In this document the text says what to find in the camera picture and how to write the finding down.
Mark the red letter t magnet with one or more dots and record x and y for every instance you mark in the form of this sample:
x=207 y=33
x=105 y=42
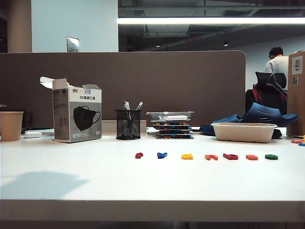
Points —
x=138 y=155

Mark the yellow letter a magnet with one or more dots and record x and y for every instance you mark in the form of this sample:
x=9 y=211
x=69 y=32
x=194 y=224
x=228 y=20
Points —
x=187 y=156

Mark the white marker pen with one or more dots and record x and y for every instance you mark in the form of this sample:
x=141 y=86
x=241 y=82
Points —
x=172 y=117

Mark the blue rubber slipper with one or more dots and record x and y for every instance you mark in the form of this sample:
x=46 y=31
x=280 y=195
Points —
x=226 y=119
x=262 y=112

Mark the orange letter s magnet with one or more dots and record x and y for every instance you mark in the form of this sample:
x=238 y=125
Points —
x=251 y=157

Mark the ceiling light strip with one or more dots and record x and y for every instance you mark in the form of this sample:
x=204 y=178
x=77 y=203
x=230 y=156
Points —
x=202 y=20

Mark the red ceiling sign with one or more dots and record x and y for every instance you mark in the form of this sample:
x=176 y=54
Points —
x=193 y=39

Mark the grey face mask box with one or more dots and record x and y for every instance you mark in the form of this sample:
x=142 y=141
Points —
x=76 y=114

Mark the red letter b magnet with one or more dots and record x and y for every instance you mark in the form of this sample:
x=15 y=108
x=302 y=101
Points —
x=230 y=156

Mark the black office chair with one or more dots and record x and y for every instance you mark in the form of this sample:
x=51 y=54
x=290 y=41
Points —
x=262 y=80

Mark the black silver pen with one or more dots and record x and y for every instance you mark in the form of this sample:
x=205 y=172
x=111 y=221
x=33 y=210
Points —
x=126 y=105
x=139 y=105

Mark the tall cardboard box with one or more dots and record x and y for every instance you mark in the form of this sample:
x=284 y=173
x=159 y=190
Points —
x=296 y=107

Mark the brown desk partition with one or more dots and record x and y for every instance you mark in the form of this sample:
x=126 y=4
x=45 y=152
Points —
x=119 y=83

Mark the metal wall plate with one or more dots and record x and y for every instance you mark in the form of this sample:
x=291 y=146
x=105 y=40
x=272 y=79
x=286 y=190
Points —
x=72 y=44

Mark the red plaid jacket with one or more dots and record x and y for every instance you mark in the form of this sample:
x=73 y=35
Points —
x=257 y=95

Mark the white flat device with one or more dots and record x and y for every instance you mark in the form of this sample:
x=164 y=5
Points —
x=47 y=131

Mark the green letter e magnet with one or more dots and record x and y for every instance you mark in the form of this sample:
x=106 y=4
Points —
x=271 y=156

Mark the beige pulp bowl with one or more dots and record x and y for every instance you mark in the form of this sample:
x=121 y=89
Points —
x=243 y=133

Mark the orange letter n magnet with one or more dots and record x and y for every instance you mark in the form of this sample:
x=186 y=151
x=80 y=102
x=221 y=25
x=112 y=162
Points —
x=210 y=157

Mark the blue letter y magnet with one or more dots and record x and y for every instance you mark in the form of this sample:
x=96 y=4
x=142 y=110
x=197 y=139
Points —
x=162 y=155

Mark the black mesh pen holder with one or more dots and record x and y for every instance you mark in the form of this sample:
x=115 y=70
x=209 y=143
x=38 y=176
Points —
x=128 y=124

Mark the brown paper cup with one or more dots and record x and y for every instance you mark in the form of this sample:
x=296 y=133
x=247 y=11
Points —
x=10 y=126

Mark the white earbuds case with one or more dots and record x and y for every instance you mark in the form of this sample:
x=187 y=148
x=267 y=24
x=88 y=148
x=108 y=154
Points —
x=33 y=134

